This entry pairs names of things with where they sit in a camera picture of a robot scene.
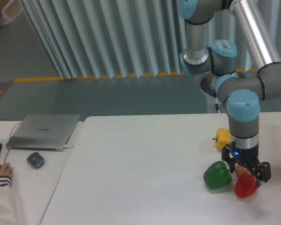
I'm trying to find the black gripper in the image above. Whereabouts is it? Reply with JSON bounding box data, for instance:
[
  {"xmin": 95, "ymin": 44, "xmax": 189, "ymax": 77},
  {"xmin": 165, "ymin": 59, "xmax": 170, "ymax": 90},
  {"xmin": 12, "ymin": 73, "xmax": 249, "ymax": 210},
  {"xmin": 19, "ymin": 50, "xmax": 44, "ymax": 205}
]
[{"xmin": 222, "ymin": 142, "xmax": 271, "ymax": 188}]

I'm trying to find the red bell pepper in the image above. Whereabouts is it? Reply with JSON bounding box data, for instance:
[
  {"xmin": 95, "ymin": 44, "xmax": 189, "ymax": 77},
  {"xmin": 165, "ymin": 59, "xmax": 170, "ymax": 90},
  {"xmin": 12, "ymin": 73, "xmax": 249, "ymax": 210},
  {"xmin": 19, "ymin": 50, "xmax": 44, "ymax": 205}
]
[{"xmin": 234, "ymin": 173, "xmax": 257, "ymax": 198}]

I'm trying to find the white striped sleeve forearm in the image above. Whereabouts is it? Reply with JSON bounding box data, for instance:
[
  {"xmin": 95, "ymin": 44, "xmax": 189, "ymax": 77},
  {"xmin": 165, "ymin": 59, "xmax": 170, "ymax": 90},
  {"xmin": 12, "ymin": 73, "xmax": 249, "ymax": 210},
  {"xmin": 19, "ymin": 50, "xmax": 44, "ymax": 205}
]
[{"xmin": 0, "ymin": 176, "xmax": 18, "ymax": 225}]

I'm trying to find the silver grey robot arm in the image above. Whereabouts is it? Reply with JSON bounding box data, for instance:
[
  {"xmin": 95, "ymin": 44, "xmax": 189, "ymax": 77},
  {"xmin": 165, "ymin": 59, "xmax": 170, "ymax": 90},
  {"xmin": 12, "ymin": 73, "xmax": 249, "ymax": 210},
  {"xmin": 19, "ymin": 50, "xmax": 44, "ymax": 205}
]
[{"xmin": 177, "ymin": 0, "xmax": 281, "ymax": 185}]

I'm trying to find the person's hand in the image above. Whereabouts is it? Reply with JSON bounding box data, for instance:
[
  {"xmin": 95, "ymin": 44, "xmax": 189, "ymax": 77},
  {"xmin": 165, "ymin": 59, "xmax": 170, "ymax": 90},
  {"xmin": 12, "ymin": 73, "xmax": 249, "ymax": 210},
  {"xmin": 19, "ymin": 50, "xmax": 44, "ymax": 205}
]
[{"xmin": 0, "ymin": 163, "xmax": 13, "ymax": 187}]

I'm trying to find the brown egg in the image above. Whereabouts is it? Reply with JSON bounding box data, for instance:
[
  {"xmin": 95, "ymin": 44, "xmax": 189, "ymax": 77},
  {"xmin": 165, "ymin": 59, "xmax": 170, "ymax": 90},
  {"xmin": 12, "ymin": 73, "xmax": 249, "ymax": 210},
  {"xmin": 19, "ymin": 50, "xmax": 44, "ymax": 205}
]
[{"xmin": 235, "ymin": 164, "xmax": 249, "ymax": 178}]

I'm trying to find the green bell pepper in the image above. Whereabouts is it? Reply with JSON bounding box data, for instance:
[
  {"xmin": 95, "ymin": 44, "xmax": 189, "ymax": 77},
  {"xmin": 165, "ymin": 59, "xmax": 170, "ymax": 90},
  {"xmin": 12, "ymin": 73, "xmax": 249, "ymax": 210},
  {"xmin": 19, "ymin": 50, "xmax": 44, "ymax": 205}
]
[{"xmin": 203, "ymin": 161, "xmax": 232, "ymax": 189}]

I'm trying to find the yellow bell pepper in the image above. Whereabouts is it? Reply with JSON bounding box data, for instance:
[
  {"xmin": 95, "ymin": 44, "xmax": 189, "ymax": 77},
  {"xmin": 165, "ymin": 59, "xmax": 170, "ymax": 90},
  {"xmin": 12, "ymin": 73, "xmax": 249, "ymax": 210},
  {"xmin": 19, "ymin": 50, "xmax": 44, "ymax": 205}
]
[{"xmin": 213, "ymin": 128, "xmax": 230, "ymax": 151}]

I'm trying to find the silver closed laptop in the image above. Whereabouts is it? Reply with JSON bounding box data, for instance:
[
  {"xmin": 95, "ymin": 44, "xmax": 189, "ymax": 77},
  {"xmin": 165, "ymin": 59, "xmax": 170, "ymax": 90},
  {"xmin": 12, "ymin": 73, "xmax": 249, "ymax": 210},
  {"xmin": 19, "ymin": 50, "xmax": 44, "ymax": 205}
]
[{"xmin": 6, "ymin": 114, "xmax": 80, "ymax": 151}]

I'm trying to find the white corrugated partition screen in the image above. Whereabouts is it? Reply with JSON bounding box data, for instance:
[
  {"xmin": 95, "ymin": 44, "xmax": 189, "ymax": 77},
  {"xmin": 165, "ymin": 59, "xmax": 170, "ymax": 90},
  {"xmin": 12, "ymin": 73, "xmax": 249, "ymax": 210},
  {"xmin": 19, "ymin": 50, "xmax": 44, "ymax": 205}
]
[{"xmin": 17, "ymin": 0, "xmax": 281, "ymax": 80}]

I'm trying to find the dark grey computer mouse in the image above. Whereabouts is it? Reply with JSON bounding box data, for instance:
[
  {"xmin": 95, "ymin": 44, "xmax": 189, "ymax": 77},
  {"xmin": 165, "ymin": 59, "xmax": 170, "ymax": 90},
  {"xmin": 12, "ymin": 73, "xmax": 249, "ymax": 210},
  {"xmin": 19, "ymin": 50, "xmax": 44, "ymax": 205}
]
[{"xmin": 27, "ymin": 152, "xmax": 45, "ymax": 169}]

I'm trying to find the cardboard box in plastic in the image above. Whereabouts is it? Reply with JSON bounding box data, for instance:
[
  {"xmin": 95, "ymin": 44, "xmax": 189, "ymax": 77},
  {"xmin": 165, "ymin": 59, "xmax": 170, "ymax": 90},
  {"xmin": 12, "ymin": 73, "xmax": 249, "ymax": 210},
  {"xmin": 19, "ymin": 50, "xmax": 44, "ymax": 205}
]
[{"xmin": 0, "ymin": 0, "xmax": 22, "ymax": 27}]

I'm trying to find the black mouse cable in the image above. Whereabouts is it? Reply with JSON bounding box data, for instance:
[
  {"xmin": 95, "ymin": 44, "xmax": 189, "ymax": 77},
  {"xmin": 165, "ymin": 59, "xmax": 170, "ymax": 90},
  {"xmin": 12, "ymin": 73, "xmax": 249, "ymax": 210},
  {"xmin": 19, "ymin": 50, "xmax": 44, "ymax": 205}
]
[{"xmin": 2, "ymin": 121, "xmax": 24, "ymax": 165}]

